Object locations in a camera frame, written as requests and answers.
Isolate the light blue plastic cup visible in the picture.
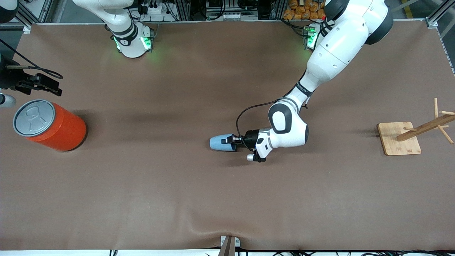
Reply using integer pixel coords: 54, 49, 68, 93
209, 134, 238, 152

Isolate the wooden cup rack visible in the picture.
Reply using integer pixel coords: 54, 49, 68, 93
377, 98, 455, 156

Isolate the orange can with silver lid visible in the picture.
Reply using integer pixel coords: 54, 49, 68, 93
13, 99, 87, 152

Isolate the small white connector strip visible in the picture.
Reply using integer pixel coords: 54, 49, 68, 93
220, 13, 250, 21

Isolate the white power strip with plugs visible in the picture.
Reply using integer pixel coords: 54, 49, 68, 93
137, 0, 172, 17

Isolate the black equipment box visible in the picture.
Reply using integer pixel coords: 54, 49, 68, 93
206, 0, 249, 13

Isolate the pile of orange round items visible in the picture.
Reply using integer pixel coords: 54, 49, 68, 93
283, 0, 327, 20

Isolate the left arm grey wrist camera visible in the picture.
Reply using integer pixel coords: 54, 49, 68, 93
246, 151, 267, 163

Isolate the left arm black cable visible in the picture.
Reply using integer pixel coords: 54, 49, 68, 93
236, 100, 285, 143

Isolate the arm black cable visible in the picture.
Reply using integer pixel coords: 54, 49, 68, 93
0, 38, 64, 80
236, 100, 285, 143

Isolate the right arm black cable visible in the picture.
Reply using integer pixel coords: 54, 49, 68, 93
0, 38, 64, 80

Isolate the aluminium frame profile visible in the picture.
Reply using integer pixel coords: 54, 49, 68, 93
14, 0, 54, 34
425, 0, 455, 75
270, 0, 287, 20
174, 0, 191, 21

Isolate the grey bracket with brown post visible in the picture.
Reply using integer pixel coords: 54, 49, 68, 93
218, 235, 241, 256

